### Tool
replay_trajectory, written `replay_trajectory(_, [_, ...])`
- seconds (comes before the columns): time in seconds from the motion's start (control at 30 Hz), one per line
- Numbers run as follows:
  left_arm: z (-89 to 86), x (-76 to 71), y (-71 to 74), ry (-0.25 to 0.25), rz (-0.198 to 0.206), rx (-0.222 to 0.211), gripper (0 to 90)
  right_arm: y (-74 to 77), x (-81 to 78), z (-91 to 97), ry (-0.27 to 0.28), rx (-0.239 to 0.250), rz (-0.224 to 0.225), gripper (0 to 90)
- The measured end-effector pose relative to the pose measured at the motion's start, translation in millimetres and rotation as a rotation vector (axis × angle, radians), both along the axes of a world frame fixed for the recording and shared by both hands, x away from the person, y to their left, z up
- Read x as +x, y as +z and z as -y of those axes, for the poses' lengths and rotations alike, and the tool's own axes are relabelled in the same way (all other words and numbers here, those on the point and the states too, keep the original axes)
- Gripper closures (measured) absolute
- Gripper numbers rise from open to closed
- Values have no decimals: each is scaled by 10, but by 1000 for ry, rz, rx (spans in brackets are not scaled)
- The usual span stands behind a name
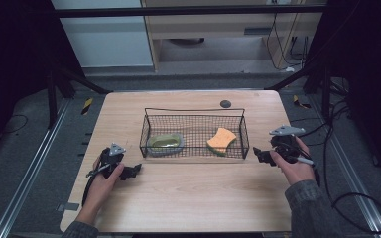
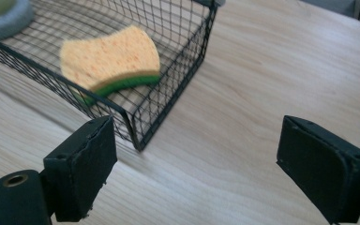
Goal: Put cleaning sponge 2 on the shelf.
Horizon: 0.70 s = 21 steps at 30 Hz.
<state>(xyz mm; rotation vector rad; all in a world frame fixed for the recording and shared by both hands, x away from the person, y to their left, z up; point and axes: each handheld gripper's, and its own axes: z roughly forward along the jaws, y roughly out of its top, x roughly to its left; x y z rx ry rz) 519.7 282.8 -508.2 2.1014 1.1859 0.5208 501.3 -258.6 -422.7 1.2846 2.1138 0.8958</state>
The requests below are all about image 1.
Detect white cabinet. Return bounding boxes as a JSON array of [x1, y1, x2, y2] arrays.
[[51, 0, 155, 68]]

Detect black wire basket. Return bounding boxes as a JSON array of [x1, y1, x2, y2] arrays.
[[139, 107, 250, 160]]

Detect person's left hand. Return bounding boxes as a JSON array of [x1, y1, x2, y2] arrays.
[[84, 157, 126, 214]]

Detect wooden cabinet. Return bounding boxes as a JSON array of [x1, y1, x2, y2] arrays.
[[141, 0, 328, 72]]

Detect person's right hand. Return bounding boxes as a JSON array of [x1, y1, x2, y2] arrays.
[[269, 136, 317, 186]]

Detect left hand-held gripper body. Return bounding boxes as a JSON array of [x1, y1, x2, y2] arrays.
[[98, 142, 127, 180]]

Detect black horizontal frame bar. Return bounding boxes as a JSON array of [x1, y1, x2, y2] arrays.
[[51, 4, 328, 18]]

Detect right hand-held gripper cable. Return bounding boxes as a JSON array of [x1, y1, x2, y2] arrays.
[[296, 98, 381, 234]]

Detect black hanging cables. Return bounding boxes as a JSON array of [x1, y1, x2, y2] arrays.
[[266, 12, 311, 72]]

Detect black and yellow tape strip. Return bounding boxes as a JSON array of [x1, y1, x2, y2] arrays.
[[80, 97, 94, 116], [292, 94, 312, 110]]

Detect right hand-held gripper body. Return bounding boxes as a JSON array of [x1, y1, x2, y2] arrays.
[[269, 124, 307, 164]]

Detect black metal stand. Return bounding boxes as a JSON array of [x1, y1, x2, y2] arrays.
[[45, 60, 113, 131], [264, 60, 332, 121]]

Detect hand-held gripper cable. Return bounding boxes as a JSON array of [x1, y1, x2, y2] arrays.
[[296, 98, 381, 234], [80, 163, 112, 208]]

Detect aluminium floor rail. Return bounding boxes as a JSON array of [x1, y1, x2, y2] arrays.
[[307, 95, 381, 238], [0, 98, 72, 238]]

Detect grey tape patch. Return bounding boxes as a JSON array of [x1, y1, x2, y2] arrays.
[[57, 202, 80, 212]]

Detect left hand-held gripper cable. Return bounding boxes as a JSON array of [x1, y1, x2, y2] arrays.
[[80, 163, 112, 208]]

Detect orange and green sponge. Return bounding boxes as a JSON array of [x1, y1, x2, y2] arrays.
[[206, 127, 238, 157]]

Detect thin black floor cable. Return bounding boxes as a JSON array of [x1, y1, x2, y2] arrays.
[[0, 113, 30, 135]]

